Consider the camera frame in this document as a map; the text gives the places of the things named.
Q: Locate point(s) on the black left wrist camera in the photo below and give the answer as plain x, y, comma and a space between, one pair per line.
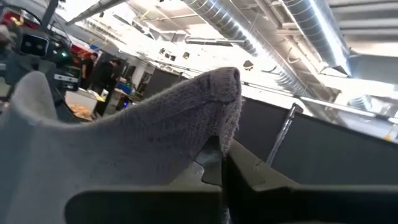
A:
34, 45

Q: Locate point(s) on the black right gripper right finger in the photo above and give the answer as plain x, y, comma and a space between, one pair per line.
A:
280, 205

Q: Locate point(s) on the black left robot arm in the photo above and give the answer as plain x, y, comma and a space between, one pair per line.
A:
51, 12

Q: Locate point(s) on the dark grey terry towel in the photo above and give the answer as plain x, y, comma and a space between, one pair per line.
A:
109, 149

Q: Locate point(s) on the blue plastic bin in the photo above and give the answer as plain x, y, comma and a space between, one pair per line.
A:
125, 88

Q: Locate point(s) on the person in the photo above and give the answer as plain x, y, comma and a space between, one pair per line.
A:
88, 70
104, 77

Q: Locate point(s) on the long LED light bar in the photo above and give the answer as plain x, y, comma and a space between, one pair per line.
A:
335, 105

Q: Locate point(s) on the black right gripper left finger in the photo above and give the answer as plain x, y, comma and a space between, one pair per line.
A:
155, 205

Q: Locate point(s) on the black folding partition screen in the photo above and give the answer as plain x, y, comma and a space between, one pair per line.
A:
326, 155

